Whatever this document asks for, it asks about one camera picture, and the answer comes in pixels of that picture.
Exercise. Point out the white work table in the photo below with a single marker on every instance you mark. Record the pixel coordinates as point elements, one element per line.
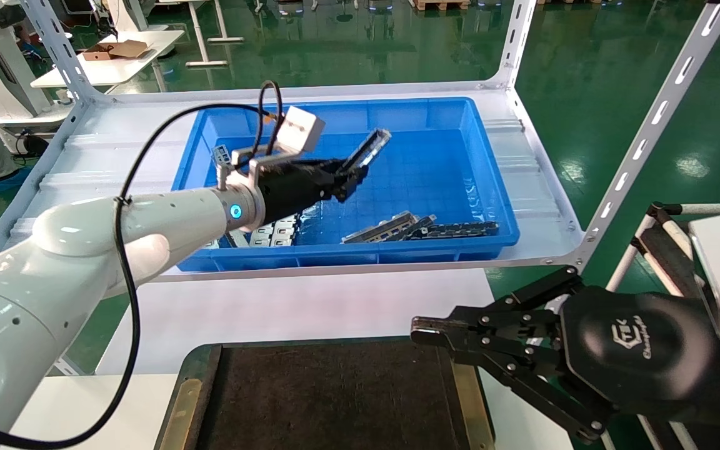
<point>116,67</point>

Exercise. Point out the blue plastic bin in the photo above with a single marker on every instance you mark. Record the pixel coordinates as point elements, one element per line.
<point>422,156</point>

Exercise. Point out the long dark metal part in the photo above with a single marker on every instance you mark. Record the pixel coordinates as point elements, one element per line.
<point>460,230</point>

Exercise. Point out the dark metal channel part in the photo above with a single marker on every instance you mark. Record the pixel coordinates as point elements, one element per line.
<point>420,224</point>

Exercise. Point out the wooden pallet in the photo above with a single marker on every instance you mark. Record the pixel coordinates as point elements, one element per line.
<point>441,5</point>

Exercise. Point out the white table with legs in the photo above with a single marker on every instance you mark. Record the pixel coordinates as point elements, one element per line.
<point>200,37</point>

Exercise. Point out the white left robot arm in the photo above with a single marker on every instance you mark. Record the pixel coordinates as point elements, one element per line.
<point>54,281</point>

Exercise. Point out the dark slotted metal part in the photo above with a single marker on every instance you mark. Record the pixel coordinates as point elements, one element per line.
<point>221,153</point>

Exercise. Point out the white metal shelf rack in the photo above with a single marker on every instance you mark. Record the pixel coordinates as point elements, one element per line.
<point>104,162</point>

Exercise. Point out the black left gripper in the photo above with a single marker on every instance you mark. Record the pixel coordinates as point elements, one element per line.
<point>297,184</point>

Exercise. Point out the clear plastic bag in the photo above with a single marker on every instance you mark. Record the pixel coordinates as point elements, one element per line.
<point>311,210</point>

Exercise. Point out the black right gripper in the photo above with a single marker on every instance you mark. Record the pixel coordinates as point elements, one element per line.
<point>641,356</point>

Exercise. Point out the black flat container tray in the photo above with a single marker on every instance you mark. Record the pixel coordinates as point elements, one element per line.
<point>335,400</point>

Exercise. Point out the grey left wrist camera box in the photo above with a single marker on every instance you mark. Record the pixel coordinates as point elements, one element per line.
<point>300,130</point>

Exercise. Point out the brown cardboard box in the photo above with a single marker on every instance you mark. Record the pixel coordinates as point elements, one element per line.
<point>116,50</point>

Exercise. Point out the white tube cart frame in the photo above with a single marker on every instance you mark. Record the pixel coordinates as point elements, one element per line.
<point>638,245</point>

